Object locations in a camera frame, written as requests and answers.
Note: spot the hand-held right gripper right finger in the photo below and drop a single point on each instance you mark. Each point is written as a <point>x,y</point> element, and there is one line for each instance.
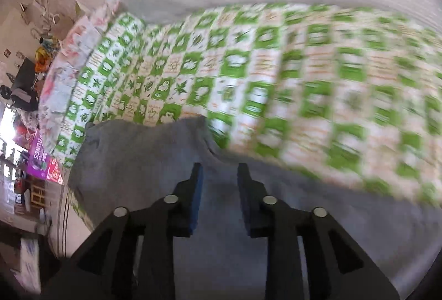
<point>243,198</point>

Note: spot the black chair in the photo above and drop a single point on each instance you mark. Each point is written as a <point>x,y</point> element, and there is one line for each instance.
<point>24,82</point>

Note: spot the purple box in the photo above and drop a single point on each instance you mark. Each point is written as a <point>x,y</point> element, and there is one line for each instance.
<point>39,155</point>

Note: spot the yellow toy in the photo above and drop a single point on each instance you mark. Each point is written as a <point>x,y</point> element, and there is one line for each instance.
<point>43,58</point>

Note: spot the green patterned blanket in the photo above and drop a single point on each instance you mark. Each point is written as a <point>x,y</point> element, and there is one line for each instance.
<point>241,61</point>

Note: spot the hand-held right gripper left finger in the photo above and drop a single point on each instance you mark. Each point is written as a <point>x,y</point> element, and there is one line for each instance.
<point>197,198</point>

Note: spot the grey pants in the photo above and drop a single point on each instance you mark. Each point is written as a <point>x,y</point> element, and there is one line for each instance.
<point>145,155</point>

